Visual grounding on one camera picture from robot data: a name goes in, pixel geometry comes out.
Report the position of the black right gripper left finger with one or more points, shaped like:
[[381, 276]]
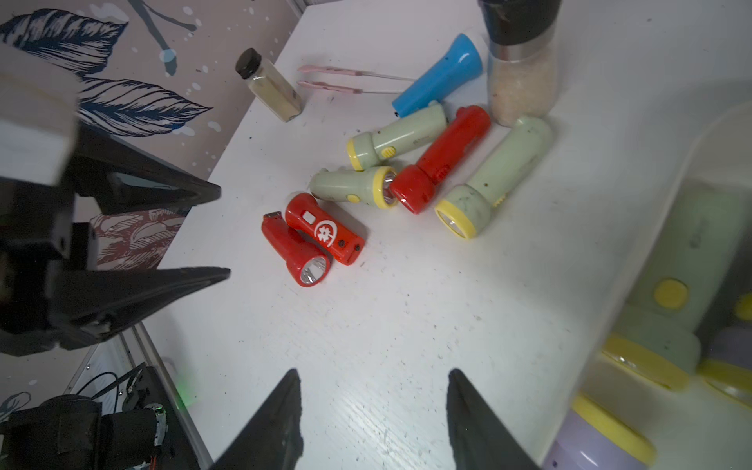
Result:
[[272, 439]]

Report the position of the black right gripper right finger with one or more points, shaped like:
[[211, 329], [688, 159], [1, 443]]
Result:
[[479, 440]]

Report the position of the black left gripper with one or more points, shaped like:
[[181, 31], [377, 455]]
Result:
[[49, 298]]

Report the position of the small pale green flashlight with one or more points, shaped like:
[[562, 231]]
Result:
[[655, 334]]

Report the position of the small purple flashlight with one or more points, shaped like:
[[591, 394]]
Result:
[[726, 367]]

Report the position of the cream plastic storage tray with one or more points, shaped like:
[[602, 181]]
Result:
[[695, 428]]

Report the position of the large purple flashlight yellow rim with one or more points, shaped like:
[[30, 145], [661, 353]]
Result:
[[591, 437]]

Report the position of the large red flashlight white logo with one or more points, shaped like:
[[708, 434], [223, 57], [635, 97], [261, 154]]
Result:
[[304, 214]]

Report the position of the small glass jar black lid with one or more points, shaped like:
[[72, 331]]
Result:
[[268, 85]]

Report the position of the small red flashlight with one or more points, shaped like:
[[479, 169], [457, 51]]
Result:
[[416, 185]]

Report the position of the large pale green flashlight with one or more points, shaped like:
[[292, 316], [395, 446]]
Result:
[[369, 187]]

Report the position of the medium green flashlight yellow rim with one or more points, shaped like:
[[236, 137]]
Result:
[[421, 128]]

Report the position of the glass spice grinder black cap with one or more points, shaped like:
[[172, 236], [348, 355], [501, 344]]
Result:
[[522, 68]]

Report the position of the pink wire utensil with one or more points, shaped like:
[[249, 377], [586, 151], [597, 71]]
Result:
[[351, 81]]

